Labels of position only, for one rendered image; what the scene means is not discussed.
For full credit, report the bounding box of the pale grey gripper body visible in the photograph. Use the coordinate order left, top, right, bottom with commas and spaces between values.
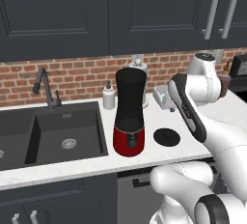
152, 84, 178, 113

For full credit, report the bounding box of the red and black blender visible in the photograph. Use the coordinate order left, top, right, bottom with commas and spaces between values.
112, 67, 147, 158

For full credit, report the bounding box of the black round blender lid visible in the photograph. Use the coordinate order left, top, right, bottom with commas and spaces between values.
152, 126, 182, 148

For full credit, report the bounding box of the white paper towel roll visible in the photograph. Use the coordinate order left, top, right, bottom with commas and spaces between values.
128, 58, 150, 109

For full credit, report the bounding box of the white soap dispenser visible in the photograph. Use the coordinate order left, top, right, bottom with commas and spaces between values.
102, 80, 117, 111

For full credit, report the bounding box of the dark brown jar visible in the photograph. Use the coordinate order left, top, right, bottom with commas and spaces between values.
219, 74, 233, 99

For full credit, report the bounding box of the small brown bottle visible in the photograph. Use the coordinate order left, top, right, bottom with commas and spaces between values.
224, 59, 233, 75

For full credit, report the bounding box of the black appliance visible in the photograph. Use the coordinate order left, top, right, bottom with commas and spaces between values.
228, 54, 247, 95

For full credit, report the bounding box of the black sink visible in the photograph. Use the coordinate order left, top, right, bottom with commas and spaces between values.
0, 100, 110, 172

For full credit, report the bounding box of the grey dishwasher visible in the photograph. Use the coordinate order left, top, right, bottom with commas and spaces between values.
117, 158, 216, 224

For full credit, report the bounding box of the dark grey tap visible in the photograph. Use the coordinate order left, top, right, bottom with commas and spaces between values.
32, 67, 63, 112

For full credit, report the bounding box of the dark wide upper cupboard door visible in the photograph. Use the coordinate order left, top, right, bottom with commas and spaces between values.
0, 0, 111, 64

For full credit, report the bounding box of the dark lower cupboard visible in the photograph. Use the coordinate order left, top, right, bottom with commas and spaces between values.
0, 173, 119, 224

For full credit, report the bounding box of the white wall socket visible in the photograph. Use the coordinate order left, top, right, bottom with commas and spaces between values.
214, 48, 225, 64
131, 53, 145, 66

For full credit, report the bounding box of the black dishwasher handle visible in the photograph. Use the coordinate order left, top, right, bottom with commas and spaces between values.
131, 175, 152, 189

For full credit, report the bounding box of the silver cupboard bar handle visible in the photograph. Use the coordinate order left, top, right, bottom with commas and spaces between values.
218, 0, 243, 40
201, 0, 224, 41

